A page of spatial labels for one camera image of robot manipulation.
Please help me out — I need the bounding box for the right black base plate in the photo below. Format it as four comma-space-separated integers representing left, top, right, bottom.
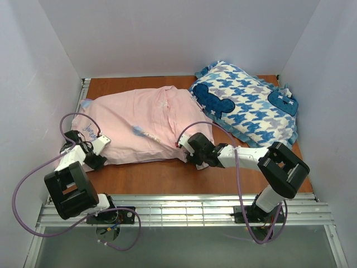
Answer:
230, 205, 284, 223

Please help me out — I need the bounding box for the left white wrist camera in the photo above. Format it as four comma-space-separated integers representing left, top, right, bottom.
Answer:
91, 135, 111, 156

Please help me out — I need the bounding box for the blue white houndstooth pillow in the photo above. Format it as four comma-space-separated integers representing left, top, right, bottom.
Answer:
189, 61, 298, 148

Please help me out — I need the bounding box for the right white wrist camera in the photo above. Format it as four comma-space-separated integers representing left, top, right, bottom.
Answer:
176, 134, 195, 156

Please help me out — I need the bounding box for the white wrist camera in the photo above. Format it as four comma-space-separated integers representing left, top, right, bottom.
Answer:
176, 134, 195, 156
91, 135, 111, 156

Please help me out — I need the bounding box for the pink pillowcase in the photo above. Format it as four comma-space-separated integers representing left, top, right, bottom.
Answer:
71, 86, 214, 165

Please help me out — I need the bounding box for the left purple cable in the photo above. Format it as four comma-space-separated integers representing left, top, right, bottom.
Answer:
12, 112, 142, 251

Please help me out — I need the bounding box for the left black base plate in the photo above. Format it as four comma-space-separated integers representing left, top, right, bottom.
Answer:
86, 207, 136, 224

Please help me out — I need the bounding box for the aluminium rail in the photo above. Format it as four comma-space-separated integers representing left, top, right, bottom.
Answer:
35, 192, 335, 227
75, 78, 91, 112

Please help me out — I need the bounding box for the aluminium front rail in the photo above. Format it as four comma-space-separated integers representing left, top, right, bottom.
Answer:
35, 192, 335, 227

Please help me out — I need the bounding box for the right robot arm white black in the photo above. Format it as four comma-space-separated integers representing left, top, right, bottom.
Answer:
177, 132, 310, 223

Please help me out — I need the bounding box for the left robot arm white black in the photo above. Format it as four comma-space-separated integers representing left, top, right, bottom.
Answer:
44, 130, 114, 220

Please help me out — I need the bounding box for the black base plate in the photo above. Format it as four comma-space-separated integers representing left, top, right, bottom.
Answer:
230, 205, 284, 223
86, 207, 136, 224

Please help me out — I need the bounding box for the aluminium left side rail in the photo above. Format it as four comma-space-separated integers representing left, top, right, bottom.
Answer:
75, 78, 91, 112

